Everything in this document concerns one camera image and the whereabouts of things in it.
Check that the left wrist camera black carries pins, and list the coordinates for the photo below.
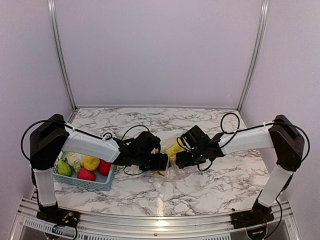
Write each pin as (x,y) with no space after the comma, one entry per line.
(144,144)

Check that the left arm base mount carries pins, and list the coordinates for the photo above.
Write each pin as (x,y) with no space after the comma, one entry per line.
(58,216)

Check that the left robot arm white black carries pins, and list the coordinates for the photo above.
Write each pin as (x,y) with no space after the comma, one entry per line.
(54,135)

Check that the left aluminium frame post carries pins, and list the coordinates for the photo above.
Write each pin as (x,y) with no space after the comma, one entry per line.
(59,52)

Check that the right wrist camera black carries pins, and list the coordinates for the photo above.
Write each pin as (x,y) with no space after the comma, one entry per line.
(194,138)

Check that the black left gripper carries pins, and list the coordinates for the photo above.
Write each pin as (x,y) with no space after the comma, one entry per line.
(161,164)

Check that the light blue plastic basket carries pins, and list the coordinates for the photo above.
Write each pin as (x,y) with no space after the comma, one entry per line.
(101,183)

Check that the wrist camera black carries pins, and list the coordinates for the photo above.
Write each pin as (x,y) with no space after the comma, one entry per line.
(194,138)
(144,144)

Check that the right aluminium frame post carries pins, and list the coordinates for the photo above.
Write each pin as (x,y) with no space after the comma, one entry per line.
(261,29)

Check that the aluminium frame post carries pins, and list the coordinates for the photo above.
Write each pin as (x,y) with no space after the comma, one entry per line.
(261,29)
(59,52)

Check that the clear zip top bag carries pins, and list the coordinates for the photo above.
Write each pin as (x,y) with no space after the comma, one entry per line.
(184,172)

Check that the yellow fake bell pepper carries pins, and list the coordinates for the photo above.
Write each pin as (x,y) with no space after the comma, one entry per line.
(91,163)

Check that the red fake apple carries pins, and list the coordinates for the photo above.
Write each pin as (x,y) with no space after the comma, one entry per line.
(85,174)
(104,168)

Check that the white green fake cabbage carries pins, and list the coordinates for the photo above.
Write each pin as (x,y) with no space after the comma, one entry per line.
(75,160)

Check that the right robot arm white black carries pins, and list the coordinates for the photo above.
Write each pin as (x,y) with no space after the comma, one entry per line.
(290,143)

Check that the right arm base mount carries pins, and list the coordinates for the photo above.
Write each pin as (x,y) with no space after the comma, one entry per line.
(257,215)

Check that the yellow fake banana bunch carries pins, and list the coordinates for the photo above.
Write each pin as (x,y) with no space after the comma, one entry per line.
(172,171)

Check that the green fake pear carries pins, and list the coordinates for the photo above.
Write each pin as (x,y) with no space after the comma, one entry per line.
(64,168)

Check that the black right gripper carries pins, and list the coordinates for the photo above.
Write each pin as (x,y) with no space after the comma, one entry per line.
(183,161)

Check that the front aluminium rail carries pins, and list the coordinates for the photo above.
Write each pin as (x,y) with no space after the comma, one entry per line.
(99,226)

